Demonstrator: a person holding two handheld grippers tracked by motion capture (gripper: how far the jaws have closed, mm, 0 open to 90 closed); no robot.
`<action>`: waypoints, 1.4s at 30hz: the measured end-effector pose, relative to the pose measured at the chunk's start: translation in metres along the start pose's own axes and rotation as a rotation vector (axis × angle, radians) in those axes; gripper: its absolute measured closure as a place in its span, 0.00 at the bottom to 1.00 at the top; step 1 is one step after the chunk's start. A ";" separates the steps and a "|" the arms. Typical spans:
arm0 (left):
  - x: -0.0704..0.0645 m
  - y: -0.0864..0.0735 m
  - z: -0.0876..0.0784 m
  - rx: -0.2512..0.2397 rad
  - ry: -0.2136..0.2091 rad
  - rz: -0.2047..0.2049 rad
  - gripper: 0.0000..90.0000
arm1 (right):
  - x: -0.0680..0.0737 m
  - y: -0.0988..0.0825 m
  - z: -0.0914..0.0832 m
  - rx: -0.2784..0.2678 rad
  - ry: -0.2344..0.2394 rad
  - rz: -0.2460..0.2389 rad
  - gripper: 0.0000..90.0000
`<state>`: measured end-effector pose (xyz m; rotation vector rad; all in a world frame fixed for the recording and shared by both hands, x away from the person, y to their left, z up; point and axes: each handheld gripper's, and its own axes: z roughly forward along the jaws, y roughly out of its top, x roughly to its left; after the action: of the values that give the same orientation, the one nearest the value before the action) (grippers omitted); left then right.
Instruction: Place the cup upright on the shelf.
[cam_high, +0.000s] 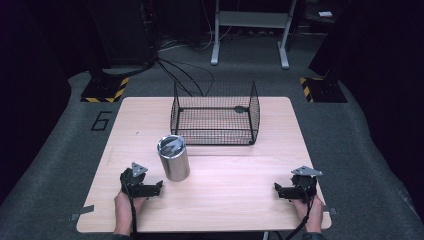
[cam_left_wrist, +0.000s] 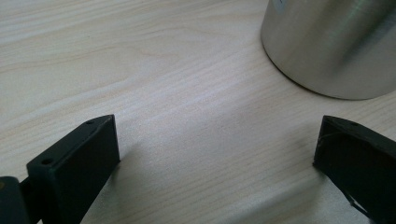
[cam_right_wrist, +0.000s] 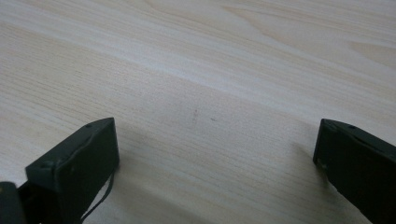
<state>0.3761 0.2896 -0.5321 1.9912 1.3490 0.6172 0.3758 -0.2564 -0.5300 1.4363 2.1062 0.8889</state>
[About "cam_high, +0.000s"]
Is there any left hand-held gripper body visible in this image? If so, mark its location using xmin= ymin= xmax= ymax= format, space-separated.
xmin=119 ymin=162 xmax=150 ymax=198

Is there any black wire mesh basket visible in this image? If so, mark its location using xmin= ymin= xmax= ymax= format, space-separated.
xmin=169 ymin=80 xmax=261 ymax=147

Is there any stainless steel cylindrical canister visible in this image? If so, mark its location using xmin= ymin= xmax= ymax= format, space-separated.
xmin=156 ymin=134 xmax=191 ymax=183

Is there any dark curtain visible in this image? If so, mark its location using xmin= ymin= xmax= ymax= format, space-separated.
xmin=0 ymin=0 xmax=111 ymax=206
xmin=308 ymin=0 xmax=424 ymax=221

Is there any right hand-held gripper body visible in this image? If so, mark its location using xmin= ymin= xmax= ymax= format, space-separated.
xmin=290 ymin=165 xmax=324 ymax=204

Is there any white metal stand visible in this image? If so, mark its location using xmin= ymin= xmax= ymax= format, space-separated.
xmin=210 ymin=0 xmax=298 ymax=70

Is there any person's right hand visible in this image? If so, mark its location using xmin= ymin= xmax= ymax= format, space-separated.
xmin=291 ymin=194 xmax=325 ymax=234

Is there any bundle of black floor cables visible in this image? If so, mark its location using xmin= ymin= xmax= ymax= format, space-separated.
xmin=155 ymin=57 xmax=216 ymax=98

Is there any left hand-held gripper black cable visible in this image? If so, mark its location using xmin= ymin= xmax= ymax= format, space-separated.
xmin=121 ymin=179 xmax=139 ymax=235

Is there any black base with striped tape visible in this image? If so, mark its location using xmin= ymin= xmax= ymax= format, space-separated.
xmin=299 ymin=76 xmax=348 ymax=104
xmin=80 ymin=75 xmax=130 ymax=104

